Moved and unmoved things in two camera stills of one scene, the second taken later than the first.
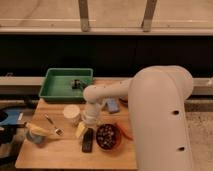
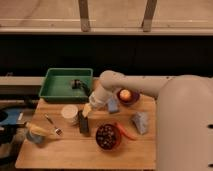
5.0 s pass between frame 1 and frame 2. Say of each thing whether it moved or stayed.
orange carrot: stayed
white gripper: moved
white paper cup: stayed
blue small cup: stayed
